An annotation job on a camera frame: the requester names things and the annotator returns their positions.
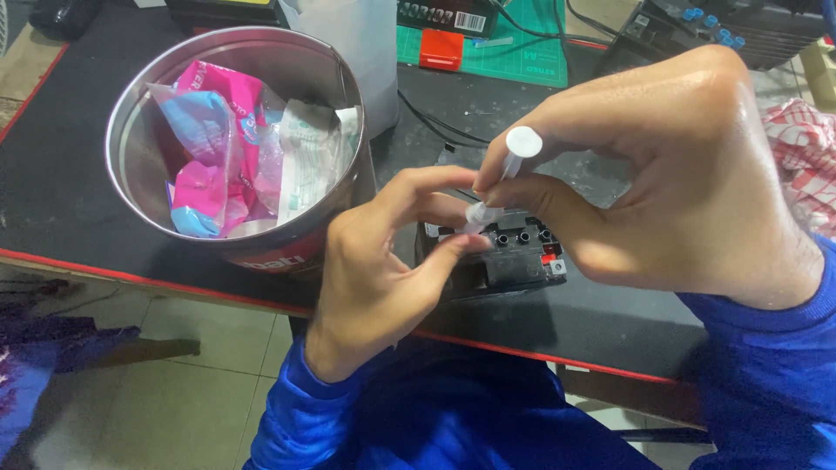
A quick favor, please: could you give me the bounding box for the person's right hand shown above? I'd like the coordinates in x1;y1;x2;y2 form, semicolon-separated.
473;44;826;312

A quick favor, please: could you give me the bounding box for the person's left hand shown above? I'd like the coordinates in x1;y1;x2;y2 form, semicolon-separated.
304;166;492;384

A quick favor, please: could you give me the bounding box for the clear plastic syringe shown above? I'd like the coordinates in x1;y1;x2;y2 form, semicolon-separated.
464;125;544;236

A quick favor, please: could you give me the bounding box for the clear white syringe wrapper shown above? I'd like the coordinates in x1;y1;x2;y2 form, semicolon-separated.
253;98;361;227

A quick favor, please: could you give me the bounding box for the red checkered cloth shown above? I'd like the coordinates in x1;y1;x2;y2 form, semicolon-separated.
759;98;836;241

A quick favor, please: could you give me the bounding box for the small black battery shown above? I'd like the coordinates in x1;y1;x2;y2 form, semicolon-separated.
415;189;568;302

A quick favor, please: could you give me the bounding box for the person's blue shirt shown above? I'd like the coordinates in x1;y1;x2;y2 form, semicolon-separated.
353;333;661;470

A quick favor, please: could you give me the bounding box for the black device with blue caps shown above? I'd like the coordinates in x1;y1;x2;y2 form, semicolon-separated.
596;0;832;74

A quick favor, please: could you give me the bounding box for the green cutting mat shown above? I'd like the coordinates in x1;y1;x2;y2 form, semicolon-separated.
396;0;570;90

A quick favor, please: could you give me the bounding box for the cream plastic object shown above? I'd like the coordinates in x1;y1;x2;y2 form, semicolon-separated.
799;38;836;113

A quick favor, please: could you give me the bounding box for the white plastic jug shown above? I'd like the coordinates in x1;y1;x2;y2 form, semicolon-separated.
280;0;401;139

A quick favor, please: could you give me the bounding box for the red plastic box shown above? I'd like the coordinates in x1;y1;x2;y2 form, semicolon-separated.
418;29;465;72

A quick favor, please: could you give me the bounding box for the pink and blue wrapper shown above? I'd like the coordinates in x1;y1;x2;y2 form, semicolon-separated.
146;60;290;240

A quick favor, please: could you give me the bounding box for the round metal tin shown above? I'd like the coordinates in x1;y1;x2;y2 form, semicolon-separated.
104;25;378;279

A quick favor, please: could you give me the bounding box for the black box with barcode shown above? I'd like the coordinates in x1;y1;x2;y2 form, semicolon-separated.
396;0;501;39

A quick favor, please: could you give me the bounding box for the black desk mat red edge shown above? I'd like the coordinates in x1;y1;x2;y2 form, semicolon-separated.
0;26;811;386

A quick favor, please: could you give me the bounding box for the dark blue patterned cloth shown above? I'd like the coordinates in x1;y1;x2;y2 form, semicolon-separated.
0;279;142;470

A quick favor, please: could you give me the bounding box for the black shoe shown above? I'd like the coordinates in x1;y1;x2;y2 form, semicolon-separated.
28;0;104;41

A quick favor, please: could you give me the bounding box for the black cable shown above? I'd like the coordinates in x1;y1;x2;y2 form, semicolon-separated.
397;87;492;149

